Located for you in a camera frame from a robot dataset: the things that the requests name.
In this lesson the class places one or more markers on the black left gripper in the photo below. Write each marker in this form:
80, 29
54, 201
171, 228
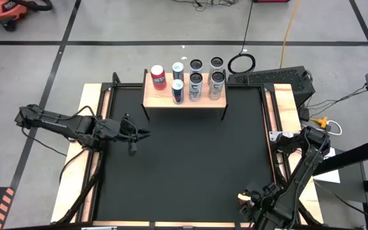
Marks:
120, 129

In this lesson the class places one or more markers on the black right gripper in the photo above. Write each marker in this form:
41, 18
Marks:
267, 201

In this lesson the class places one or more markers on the dark blue can silver lid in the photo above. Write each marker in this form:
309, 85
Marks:
178, 92

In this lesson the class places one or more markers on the red lettered soda can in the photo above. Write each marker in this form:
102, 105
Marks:
158, 81

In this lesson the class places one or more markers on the teal can silver lid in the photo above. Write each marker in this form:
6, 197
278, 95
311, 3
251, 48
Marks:
178, 70

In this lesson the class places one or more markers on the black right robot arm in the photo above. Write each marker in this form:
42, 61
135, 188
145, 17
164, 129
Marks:
308, 159

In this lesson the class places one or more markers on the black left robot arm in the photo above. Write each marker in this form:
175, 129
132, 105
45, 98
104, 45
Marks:
59, 124

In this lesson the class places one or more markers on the wooden shelf black legs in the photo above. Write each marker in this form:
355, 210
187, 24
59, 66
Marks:
161, 99

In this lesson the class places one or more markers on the white printed paper sheet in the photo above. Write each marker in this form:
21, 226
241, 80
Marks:
329, 177

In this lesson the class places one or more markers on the orange power plug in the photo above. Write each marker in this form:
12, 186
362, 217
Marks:
322, 122

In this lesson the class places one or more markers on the black metal beam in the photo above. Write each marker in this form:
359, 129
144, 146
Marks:
353, 156

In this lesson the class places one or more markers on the black perforated computer case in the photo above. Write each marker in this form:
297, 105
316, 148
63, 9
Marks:
273, 76

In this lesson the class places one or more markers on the orange shop vacuum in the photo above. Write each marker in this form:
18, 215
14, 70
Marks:
2, 11

